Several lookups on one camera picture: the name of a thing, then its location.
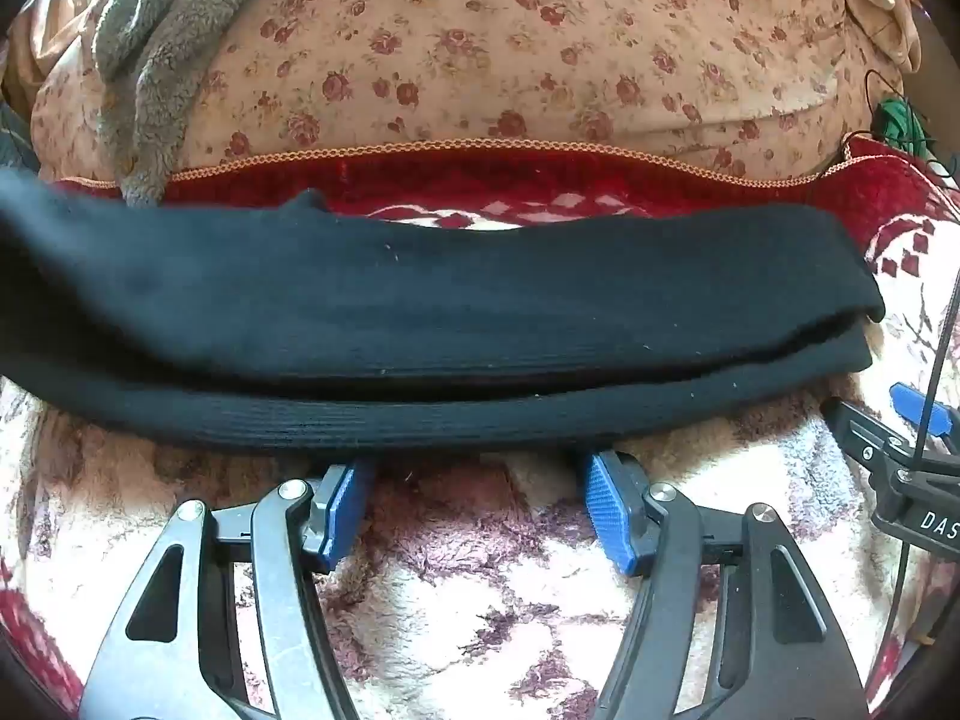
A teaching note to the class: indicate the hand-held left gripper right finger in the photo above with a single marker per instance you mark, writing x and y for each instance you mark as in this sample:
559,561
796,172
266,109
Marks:
611,510

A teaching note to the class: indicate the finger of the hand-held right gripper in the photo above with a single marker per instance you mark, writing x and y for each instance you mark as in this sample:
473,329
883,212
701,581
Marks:
909,401

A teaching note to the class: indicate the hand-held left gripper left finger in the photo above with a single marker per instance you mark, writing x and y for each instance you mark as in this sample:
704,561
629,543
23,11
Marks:
345,496

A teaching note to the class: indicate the black pants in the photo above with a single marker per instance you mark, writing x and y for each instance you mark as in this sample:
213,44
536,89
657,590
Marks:
450,330

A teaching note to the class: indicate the red and cream patterned blanket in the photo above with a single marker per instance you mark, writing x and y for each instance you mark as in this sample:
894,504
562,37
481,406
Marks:
465,615

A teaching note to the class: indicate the beige floral quilt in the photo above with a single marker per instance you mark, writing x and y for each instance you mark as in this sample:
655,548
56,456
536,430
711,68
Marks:
487,52

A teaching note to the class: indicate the peach satin cloth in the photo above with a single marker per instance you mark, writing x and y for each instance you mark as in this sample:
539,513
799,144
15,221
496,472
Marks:
56,30

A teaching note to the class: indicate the grey fleece cloth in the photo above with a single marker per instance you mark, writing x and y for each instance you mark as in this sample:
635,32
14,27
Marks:
172,52

